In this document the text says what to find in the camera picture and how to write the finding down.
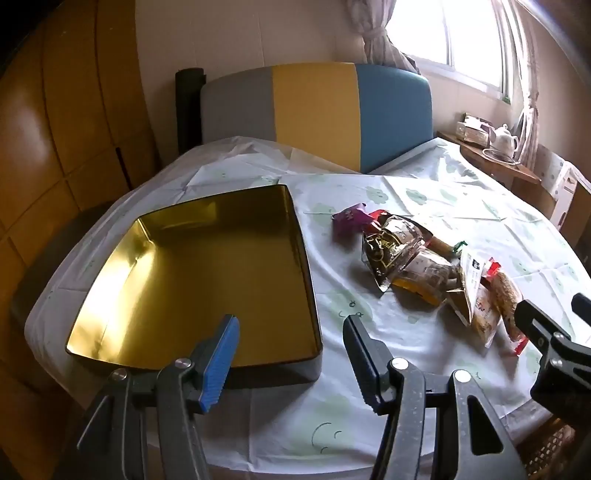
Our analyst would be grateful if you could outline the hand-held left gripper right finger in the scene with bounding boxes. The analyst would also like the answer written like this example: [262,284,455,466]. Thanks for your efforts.
[342,314,529,480]

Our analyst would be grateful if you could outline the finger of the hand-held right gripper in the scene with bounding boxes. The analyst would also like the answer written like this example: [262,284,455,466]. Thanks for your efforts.
[514,299,591,418]
[571,292,591,324]

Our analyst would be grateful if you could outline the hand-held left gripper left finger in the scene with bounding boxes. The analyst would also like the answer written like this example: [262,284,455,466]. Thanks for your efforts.
[76,314,241,480]

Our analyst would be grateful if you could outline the gold tin box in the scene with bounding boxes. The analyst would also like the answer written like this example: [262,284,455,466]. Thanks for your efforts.
[65,184,323,384]

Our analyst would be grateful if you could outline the white snack packet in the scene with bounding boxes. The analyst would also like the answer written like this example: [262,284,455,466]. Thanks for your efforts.
[459,249,491,324]

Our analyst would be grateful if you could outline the clear biscuit packet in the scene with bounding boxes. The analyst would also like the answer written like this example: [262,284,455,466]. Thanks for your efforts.
[392,251,463,308]

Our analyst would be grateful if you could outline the dark gold-printed snack bag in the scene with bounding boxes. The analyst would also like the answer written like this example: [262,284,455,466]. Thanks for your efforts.
[361,216,432,293]

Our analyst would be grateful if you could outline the purple jelly cup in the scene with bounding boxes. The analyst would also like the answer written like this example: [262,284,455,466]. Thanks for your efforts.
[331,203,370,236]

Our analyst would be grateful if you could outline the brown dotted cushion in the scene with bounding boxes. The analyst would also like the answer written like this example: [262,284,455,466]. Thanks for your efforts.
[522,415,583,480]

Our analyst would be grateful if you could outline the white cardboard box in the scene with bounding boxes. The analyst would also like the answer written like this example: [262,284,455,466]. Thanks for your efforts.
[538,144,586,232]

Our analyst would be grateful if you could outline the wooden side table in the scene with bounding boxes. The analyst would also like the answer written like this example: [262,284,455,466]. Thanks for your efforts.
[436,130,559,217]

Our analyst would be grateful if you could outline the round glass tray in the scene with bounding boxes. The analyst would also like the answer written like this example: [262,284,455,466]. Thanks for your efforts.
[482,147,522,166]

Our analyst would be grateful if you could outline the cloud-print tablecloth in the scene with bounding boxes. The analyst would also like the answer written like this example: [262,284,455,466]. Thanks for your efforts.
[25,136,591,480]

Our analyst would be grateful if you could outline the white teapot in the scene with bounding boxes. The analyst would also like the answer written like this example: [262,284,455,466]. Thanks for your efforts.
[488,124,519,155]

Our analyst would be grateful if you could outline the patterned curtain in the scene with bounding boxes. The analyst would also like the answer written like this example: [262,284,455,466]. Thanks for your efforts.
[348,0,421,75]
[505,0,546,169]

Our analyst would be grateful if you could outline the tissue box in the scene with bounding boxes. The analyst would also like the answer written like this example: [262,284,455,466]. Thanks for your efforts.
[455,114,492,147]

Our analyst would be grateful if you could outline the grey yellow blue headboard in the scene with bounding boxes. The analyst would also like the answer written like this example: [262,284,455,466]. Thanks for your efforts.
[199,62,435,175]

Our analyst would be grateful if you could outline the window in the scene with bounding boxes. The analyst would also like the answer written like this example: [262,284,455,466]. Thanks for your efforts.
[392,0,522,100]

